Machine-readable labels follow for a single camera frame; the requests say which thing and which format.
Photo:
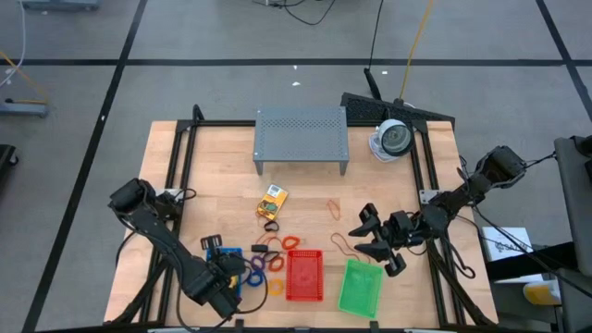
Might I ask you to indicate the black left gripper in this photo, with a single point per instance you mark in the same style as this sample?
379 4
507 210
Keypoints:
231 264

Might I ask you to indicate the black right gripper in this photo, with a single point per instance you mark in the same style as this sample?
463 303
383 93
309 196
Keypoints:
400 229

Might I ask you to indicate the blue plastic basket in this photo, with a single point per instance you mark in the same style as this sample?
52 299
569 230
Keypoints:
233 250

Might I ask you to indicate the yellow carded product pack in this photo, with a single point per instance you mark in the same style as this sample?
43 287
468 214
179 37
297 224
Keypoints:
273 202
233 281

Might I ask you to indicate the orange rubber band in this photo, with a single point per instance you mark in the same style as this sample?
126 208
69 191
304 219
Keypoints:
329 205
257 213
266 237

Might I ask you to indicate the red plastic basket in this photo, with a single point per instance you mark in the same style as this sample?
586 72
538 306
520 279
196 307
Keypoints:
304 275

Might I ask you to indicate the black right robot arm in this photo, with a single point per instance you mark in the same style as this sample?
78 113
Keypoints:
462 194

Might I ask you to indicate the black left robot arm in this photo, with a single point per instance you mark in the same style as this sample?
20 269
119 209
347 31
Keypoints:
162 236

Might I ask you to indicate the purple coil wristband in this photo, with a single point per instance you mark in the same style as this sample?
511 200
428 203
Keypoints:
252 263

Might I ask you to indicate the blue coil wristband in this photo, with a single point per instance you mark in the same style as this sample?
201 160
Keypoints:
248 279

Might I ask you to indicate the orange coil wristband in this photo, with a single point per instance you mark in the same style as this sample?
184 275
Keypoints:
269 263

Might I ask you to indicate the yellow coil wristband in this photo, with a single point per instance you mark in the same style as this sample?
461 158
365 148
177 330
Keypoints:
269 287

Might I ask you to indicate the green plastic basket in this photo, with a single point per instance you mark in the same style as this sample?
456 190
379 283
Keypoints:
361 289

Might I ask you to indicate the red coil wristband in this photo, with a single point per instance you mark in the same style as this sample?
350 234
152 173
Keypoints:
283 242

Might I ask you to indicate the grey perforated metal riser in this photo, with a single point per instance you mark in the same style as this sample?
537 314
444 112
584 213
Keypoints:
300 143

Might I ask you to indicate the black perforated mesh panel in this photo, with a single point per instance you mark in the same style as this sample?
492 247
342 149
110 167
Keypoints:
365 108

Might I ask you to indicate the white cardboard box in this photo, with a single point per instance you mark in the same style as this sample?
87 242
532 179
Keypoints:
506 240

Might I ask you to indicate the black beam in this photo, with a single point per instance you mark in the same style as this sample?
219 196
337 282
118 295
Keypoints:
532 266

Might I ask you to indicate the yellow container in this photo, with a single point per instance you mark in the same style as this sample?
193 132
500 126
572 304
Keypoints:
541 293

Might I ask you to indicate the grey cabinet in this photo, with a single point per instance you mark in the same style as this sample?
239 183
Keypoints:
575 208

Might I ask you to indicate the black floor stand foot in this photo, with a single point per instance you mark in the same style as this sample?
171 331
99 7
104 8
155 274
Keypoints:
5 157

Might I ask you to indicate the grey stand base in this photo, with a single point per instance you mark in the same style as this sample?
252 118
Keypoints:
23 109
60 4

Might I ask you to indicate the white round dome camera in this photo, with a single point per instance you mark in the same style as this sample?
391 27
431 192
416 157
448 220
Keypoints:
393 139

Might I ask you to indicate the black aluminium table frame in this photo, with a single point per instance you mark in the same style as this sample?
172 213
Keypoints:
217 123

